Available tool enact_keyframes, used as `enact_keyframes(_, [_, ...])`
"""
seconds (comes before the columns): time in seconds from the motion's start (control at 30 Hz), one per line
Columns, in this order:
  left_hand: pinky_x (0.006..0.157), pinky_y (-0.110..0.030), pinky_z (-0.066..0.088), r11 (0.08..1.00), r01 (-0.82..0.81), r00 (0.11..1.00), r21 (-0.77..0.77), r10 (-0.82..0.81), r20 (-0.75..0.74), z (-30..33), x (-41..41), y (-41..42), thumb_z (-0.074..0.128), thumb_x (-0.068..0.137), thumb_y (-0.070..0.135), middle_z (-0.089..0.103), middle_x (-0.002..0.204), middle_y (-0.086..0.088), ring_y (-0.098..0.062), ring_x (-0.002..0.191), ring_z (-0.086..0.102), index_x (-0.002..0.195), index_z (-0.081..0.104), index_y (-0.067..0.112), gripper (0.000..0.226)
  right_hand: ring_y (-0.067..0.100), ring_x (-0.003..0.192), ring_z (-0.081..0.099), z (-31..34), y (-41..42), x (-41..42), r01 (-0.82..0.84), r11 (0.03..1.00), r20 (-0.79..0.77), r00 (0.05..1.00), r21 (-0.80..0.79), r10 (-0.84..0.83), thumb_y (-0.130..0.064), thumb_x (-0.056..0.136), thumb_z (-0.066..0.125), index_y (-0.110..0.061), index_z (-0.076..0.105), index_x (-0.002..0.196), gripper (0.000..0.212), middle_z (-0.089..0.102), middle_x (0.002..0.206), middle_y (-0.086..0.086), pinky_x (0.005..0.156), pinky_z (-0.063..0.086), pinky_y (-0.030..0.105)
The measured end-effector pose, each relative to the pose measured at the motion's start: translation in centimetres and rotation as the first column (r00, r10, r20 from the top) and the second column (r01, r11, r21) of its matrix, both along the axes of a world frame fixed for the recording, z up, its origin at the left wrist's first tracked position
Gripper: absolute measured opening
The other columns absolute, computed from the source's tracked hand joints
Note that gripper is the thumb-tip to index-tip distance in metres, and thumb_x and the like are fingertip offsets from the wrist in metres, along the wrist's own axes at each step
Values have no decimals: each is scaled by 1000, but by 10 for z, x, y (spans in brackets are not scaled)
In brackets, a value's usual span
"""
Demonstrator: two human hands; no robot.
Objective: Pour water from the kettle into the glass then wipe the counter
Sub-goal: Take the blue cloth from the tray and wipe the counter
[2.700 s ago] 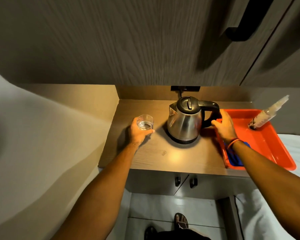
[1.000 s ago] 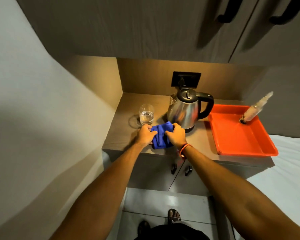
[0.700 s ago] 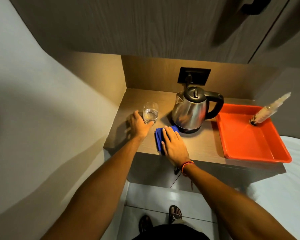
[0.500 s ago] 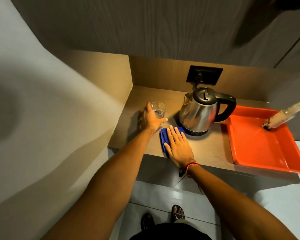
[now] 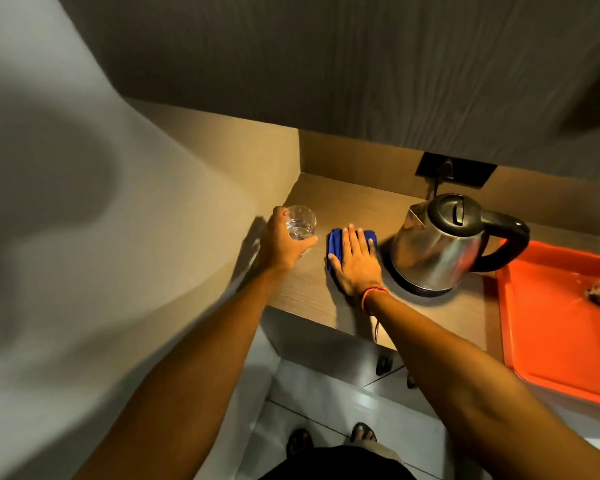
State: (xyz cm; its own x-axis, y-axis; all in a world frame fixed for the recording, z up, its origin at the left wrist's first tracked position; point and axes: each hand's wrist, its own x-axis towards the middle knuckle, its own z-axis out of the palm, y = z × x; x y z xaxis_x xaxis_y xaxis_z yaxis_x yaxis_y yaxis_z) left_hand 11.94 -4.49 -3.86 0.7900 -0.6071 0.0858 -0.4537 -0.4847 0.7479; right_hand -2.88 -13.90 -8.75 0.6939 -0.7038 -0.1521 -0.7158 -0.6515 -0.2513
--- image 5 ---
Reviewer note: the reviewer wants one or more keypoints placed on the person's left hand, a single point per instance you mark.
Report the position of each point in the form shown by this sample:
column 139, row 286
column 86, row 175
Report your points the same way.
column 277, row 244

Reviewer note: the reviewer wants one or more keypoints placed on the person's right hand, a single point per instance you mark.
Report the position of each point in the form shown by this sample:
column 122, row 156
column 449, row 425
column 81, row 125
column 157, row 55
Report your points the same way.
column 356, row 267

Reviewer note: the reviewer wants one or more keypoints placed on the person's right thumb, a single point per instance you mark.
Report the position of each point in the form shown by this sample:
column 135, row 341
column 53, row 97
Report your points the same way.
column 334, row 260

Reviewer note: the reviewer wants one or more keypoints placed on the person's right little finger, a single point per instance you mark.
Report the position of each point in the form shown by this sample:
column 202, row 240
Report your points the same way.
column 372, row 249

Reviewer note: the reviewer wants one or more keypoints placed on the person's left thumb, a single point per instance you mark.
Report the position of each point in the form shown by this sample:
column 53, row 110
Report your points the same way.
column 302, row 243

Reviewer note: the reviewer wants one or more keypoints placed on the person's right middle finger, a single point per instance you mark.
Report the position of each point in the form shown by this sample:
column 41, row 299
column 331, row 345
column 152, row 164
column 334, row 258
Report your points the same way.
column 353, row 238

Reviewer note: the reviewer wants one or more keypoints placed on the blue cleaning cloth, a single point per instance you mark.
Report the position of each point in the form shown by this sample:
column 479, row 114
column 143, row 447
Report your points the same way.
column 336, row 244

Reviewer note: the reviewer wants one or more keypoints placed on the clear drinking glass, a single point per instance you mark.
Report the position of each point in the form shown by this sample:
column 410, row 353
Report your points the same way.
column 300, row 227

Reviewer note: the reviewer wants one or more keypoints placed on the person's left forearm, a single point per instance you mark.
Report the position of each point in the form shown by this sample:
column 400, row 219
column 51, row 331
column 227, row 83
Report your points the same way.
column 190, row 384

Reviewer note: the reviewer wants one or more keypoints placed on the person's right forearm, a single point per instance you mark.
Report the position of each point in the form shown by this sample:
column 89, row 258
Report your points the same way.
column 480, row 394

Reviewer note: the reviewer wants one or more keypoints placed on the orange thread wristband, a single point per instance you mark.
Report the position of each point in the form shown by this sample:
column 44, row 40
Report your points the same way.
column 372, row 293

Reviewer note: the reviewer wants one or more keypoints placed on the stainless steel electric kettle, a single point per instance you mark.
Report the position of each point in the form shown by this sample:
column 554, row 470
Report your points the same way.
column 442, row 244

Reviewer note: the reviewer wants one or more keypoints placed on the dark wood overhead cabinet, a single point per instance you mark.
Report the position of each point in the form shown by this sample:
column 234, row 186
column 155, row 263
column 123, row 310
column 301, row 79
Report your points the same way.
column 355, row 64

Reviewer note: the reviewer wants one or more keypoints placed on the person's right sandalled foot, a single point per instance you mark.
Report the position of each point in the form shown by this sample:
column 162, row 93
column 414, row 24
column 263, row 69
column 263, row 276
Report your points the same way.
column 363, row 433

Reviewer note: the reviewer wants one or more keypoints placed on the person's sandalled foot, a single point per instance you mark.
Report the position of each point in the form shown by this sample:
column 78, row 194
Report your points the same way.
column 363, row 433
column 299, row 442

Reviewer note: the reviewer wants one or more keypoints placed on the person's left sandalled foot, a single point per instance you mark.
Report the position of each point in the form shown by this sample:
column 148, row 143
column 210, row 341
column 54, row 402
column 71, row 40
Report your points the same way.
column 299, row 442

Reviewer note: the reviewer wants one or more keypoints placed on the orange plastic tray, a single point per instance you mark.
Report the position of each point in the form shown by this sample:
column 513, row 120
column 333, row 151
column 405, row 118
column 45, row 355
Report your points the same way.
column 560, row 319

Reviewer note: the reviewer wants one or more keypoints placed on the person's black shorts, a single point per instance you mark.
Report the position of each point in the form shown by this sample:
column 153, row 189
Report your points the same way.
column 335, row 464

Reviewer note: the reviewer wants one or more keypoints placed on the black wall socket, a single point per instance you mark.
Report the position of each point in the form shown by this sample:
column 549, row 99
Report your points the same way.
column 467, row 170

